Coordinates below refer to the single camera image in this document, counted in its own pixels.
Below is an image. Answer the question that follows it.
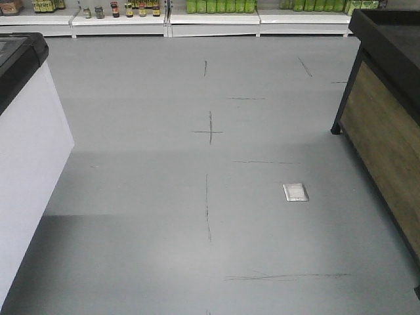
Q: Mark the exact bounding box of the silver floor socket plate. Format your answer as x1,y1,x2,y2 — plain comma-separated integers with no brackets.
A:
282,183,309,202

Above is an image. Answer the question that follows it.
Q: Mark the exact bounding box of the black wooden produce display table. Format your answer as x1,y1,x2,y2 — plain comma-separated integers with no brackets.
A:
330,9,420,263

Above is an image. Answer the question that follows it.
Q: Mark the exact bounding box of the white chest freezer black lid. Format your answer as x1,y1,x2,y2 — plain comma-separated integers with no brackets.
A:
1,32,74,301

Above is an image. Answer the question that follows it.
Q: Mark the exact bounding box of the white supermarket shelf unit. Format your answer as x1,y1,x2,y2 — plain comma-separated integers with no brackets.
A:
1,1,351,38

